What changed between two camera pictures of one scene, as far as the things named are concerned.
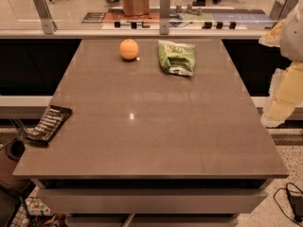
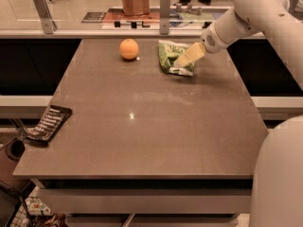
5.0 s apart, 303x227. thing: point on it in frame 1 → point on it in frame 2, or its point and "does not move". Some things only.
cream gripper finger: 285,95 → 212,44
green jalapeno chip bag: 176,58 does not move
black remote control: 49,125 does not move
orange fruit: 129,49 does not move
